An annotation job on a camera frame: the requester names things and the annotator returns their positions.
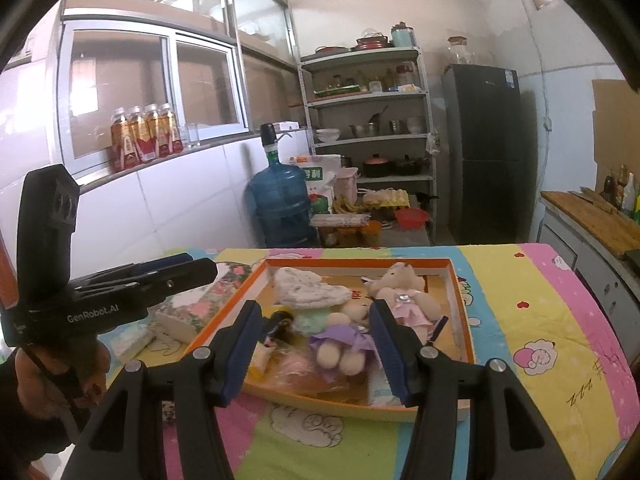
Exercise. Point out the green item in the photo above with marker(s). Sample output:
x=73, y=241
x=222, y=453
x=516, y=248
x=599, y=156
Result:
x=316, y=321

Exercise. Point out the blue water jug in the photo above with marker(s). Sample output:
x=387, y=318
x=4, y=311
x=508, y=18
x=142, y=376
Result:
x=279, y=199

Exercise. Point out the green white tissue box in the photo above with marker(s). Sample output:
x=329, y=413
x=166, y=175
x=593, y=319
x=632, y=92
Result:
x=126, y=341

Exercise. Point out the beige bear purple dress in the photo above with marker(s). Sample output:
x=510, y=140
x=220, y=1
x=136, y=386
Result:
x=347, y=350

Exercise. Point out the colourful cartoon bed sheet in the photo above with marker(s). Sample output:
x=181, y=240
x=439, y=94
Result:
x=524, y=305

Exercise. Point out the orange drink bottles pack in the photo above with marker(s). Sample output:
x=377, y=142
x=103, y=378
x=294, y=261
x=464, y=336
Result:
x=141, y=135

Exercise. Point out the floral tissue box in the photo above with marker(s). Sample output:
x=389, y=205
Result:
x=181, y=317

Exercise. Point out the white tissue packet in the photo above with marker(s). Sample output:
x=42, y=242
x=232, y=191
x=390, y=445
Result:
x=380, y=395

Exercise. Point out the black refrigerator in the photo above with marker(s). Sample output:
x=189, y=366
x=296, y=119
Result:
x=491, y=155

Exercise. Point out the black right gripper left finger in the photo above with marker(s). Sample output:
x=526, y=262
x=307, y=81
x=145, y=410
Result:
x=124, y=436

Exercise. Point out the wooden top kitchen counter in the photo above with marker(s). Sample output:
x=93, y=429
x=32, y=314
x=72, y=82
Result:
x=575, y=229

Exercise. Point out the left hand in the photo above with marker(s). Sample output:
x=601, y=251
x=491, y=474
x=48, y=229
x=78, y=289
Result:
x=51, y=382

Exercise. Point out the orange shallow cardboard box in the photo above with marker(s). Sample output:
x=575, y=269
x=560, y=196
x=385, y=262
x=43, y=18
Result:
x=347, y=397

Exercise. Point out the sliding window frame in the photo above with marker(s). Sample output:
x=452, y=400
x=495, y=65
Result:
x=107, y=67

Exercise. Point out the glass jar on fridge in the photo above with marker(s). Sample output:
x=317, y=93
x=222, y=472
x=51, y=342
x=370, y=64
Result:
x=458, y=50

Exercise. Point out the beige bear pink dress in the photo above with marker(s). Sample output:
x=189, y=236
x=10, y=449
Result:
x=403, y=291

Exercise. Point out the egg tray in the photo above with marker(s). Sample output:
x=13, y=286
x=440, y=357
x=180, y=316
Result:
x=387, y=197

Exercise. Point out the pink item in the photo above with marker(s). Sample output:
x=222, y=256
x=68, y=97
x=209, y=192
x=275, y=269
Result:
x=296, y=373

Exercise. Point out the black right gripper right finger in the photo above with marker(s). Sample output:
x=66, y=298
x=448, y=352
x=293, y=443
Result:
x=509, y=438

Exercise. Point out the red plastic basket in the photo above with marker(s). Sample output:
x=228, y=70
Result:
x=412, y=218

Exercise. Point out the grey metal shelf rack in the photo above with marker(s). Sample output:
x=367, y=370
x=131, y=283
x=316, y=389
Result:
x=374, y=108

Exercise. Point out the floral white scrunchie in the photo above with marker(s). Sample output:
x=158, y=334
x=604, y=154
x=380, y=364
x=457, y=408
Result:
x=303, y=290

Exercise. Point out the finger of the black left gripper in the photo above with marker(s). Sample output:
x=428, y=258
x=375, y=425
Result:
x=131, y=270
x=143, y=291

